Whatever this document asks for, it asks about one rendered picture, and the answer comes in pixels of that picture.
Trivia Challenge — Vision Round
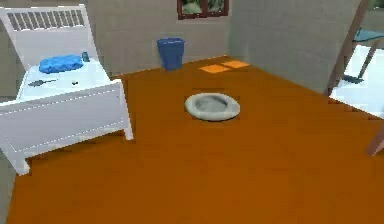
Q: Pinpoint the grey round pet bed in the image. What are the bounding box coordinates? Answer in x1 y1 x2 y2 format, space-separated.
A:
184 92 241 122

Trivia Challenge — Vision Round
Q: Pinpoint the blue bin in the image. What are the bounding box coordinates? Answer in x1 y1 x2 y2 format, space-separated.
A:
156 37 186 71

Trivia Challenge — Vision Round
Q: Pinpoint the dark red framed window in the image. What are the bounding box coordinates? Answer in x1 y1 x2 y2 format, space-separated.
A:
177 0 230 20

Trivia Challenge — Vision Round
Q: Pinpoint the white bed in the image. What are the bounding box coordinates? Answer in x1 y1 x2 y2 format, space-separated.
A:
0 3 135 177

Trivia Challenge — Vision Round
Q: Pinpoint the blue pillow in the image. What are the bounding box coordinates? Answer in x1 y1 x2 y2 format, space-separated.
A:
38 54 84 75

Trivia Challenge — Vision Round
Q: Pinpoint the dark grey flat object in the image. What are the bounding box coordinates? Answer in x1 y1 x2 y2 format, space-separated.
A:
27 78 57 88

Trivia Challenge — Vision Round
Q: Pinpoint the teal top table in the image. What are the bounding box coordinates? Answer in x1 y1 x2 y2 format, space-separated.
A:
341 27 384 85

